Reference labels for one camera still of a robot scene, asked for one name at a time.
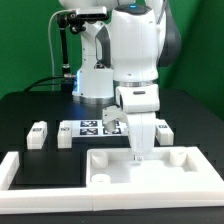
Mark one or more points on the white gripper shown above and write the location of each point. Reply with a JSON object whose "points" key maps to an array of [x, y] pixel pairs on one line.
{"points": [[140, 105]]}

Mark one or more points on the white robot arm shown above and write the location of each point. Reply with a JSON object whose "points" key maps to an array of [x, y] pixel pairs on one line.
{"points": [[123, 45]]}

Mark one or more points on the white desk top panel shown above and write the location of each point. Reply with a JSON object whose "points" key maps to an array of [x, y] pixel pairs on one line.
{"points": [[165, 169]]}

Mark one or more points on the fiducial marker sheet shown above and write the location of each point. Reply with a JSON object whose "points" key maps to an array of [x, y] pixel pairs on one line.
{"points": [[95, 128]]}

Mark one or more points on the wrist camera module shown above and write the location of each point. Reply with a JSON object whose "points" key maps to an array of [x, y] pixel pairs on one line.
{"points": [[112, 114]]}

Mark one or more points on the white L-shaped fixture frame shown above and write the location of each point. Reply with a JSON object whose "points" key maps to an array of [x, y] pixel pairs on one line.
{"points": [[92, 198]]}

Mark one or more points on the silver camera on stand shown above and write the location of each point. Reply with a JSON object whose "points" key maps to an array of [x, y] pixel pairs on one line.
{"points": [[92, 14]]}

